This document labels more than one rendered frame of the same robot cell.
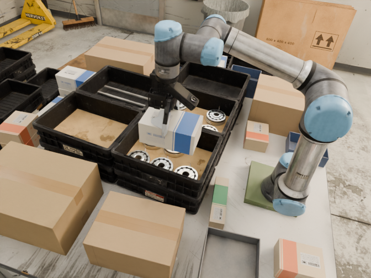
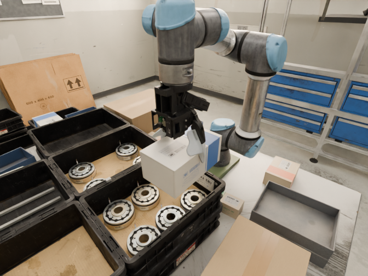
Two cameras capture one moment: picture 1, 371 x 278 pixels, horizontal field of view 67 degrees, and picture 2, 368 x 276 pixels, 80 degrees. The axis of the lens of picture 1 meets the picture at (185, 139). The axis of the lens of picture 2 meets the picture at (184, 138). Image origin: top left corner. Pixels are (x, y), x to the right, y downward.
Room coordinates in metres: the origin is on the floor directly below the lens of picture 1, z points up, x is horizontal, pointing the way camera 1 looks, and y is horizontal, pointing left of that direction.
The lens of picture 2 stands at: (0.54, 0.49, 1.47)
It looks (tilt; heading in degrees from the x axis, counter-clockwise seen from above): 32 degrees down; 297
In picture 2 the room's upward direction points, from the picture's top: straight up
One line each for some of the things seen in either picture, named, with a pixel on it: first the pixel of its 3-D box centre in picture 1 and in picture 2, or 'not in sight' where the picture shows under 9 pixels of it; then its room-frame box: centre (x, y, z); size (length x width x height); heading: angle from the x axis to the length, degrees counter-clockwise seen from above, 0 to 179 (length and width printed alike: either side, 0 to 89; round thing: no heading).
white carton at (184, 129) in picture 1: (171, 128); (183, 156); (0.76, 0.05, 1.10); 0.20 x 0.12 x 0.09; 77
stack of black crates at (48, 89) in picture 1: (52, 99); not in sight; (1.90, 1.15, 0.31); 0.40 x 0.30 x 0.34; 167
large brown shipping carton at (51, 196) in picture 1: (36, 194); not in sight; (0.63, 0.57, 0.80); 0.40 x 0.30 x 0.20; 78
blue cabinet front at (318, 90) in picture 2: not in sight; (289, 99); (0.53, -1.89, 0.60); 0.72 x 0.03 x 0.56; 167
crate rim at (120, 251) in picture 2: (169, 145); (155, 193); (0.86, 0.07, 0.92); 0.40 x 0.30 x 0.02; 72
